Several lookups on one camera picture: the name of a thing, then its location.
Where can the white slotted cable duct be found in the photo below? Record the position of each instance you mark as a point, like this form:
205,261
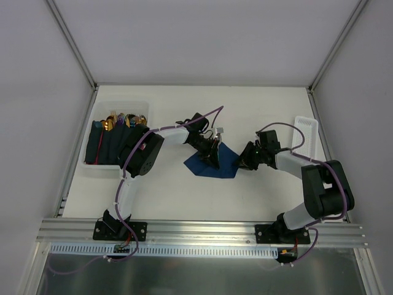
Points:
264,252

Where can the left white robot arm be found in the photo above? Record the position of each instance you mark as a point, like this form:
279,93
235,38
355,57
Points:
136,158

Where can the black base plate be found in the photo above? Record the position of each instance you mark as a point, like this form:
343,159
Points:
269,233
118,232

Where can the rolled dark napkin bundles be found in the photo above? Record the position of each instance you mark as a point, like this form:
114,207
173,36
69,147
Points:
103,146

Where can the white plastic bin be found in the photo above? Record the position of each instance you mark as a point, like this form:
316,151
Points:
101,111

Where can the aluminium mounting rail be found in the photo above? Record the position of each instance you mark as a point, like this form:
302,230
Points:
203,233

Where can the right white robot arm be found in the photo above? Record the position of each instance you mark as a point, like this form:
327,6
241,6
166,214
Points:
326,192

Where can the white perforated utensil tray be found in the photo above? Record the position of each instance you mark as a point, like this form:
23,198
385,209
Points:
307,142

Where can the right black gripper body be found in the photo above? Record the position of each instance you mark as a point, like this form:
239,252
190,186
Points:
251,154

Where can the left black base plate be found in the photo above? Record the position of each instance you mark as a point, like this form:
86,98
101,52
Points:
118,232

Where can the blue paper napkin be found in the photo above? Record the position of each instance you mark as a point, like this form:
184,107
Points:
227,168

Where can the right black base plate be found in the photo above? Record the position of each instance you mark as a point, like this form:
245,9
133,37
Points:
269,233

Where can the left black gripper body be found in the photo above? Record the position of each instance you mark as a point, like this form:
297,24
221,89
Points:
210,152

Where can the gold utensils in bin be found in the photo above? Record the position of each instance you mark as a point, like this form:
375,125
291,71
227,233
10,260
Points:
130,120

